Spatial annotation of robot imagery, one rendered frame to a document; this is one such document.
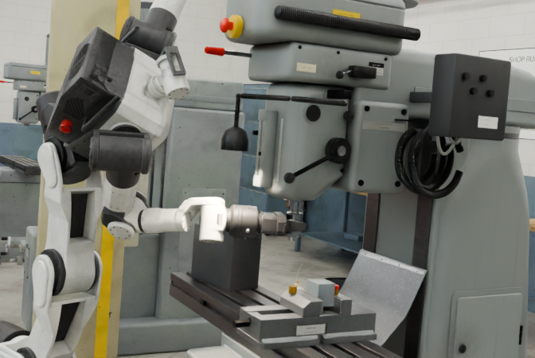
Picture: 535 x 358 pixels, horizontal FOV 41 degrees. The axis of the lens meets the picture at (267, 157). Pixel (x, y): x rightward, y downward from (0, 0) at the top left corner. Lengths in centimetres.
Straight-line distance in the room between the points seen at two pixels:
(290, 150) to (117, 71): 50
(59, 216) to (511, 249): 137
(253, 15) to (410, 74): 51
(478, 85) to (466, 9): 579
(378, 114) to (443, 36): 587
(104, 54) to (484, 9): 587
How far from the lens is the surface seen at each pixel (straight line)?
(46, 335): 233
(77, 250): 222
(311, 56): 186
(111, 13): 358
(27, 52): 1088
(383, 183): 202
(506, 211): 227
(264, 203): 932
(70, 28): 352
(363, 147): 196
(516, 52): 710
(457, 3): 776
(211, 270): 237
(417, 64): 209
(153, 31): 211
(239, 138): 183
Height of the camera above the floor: 152
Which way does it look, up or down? 3 degrees down
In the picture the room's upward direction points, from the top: 4 degrees clockwise
